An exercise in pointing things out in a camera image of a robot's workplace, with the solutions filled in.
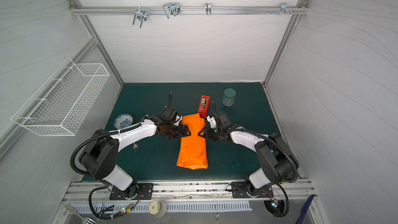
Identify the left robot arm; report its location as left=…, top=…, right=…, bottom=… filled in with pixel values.
left=69, top=106, right=191, bottom=191

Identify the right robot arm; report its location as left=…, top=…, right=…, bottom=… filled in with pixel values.
left=199, top=112, right=299, bottom=197

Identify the red tape dispenser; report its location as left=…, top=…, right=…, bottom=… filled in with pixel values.
left=198, top=95, right=210, bottom=119

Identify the glass jar green lid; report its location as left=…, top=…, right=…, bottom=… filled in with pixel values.
left=222, top=88, right=236, bottom=107

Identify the green table mat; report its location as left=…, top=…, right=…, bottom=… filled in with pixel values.
left=106, top=83, right=279, bottom=180

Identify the blue white ceramic spoon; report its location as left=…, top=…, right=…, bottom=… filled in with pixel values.
left=113, top=113, right=139, bottom=153

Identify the round white puck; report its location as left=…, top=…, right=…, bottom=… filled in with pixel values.
left=148, top=200, right=168, bottom=218

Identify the metal U-bolt clamp left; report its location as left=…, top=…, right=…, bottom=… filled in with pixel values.
left=133, top=9, right=147, bottom=28

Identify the metal u-bolt clamp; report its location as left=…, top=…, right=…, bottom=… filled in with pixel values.
left=163, top=2, right=181, bottom=19
left=133, top=9, right=147, bottom=28

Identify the metal U-bolt clamp middle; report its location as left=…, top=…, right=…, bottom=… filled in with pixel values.
left=163, top=2, right=181, bottom=19

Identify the small metal hook clamp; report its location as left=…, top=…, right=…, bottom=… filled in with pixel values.
left=205, top=3, right=211, bottom=16

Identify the metal spatula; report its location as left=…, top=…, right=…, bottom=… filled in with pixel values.
left=64, top=204, right=96, bottom=224

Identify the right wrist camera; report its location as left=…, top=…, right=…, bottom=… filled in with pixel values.
left=206, top=116, right=217, bottom=129

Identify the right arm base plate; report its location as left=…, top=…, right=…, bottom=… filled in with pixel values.
left=226, top=181, right=274, bottom=199

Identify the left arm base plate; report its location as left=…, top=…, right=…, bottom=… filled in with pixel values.
left=109, top=182, right=153, bottom=200

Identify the white wire basket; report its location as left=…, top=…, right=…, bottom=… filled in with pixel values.
left=11, top=58, right=110, bottom=136

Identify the blue handled tool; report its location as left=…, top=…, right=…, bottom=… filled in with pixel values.
left=295, top=195, right=315, bottom=224

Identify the white slotted cable duct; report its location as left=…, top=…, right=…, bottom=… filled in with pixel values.
left=70, top=201, right=252, bottom=214

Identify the metal bracket clamp right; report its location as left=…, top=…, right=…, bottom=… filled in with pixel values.
left=269, top=3, right=297, bottom=15

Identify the aluminium crossbar rail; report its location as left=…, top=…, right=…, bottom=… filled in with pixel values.
left=69, top=5, right=309, bottom=16

